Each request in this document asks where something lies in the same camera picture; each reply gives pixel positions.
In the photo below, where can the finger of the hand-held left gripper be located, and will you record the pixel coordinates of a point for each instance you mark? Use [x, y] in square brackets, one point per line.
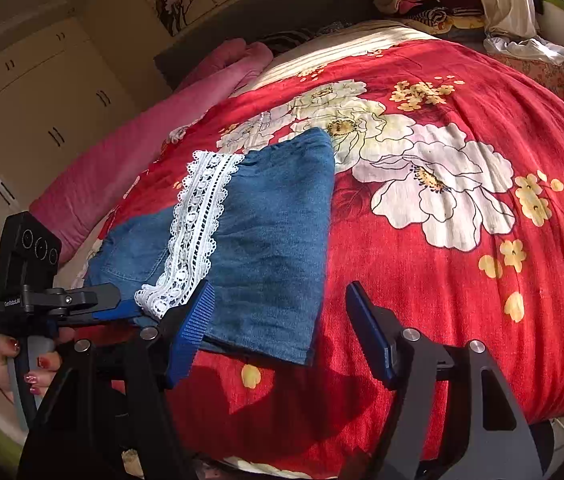
[111, 312]
[86, 297]

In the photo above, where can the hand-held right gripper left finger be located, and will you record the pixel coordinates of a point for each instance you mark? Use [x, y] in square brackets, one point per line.
[191, 330]

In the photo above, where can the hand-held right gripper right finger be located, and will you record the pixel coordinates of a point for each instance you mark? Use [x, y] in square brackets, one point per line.
[369, 330]

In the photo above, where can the blue denim pants lace trim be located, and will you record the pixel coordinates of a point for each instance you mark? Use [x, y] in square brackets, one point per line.
[272, 240]

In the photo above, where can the person's left hand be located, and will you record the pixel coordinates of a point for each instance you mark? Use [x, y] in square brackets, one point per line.
[1, 370]

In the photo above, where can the red floral bed cover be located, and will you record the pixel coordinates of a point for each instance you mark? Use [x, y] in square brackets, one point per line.
[412, 310]

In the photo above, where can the pink quilt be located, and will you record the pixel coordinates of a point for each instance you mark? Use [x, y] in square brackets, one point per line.
[111, 160]

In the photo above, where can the cream wardrobe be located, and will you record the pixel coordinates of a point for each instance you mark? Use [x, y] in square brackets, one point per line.
[36, 100]

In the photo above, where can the striped pillow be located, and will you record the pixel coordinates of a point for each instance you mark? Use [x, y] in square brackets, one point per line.
[289, 40]

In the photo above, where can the grey bed headboard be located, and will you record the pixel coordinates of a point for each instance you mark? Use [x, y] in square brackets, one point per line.
[242, 30]

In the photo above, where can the floral storage box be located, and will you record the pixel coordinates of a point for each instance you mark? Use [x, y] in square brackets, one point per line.
[537, 75]

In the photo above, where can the white crumpled cloth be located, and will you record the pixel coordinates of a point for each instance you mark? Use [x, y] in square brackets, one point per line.
[522, 47]

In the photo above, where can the pile of folded clothes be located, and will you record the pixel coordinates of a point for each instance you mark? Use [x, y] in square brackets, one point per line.
[422, 0]

